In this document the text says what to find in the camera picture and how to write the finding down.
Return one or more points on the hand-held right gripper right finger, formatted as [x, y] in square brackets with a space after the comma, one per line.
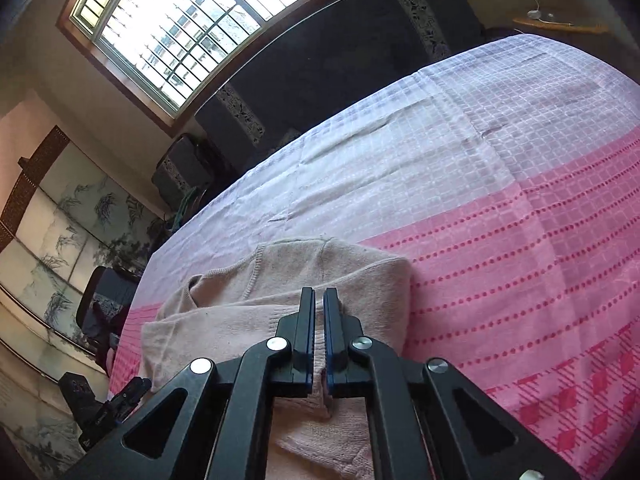
[330, 330]

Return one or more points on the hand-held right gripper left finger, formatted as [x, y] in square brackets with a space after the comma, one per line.
[308, 330]

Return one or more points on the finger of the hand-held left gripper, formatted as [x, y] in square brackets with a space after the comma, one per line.
[132, 392]

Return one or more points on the beige knit sweater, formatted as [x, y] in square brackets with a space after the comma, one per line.
[225, 310]

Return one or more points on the black office chair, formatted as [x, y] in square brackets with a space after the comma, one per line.
[107, 300]

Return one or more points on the painted folding screen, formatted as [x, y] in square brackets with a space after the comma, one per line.
[50, 220]

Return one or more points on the dark upholstered chair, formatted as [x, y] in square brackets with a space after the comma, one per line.
[182, 165]

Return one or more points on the pink checkered blanket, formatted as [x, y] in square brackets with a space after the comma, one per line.
[500, 210]

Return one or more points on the dark upholstered headboard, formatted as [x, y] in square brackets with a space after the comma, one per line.
[325, 70]

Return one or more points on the wood-framed window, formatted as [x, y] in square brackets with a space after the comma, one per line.
[175, 35]

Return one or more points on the wooden bedside table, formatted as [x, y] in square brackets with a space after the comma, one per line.
[560, 25]

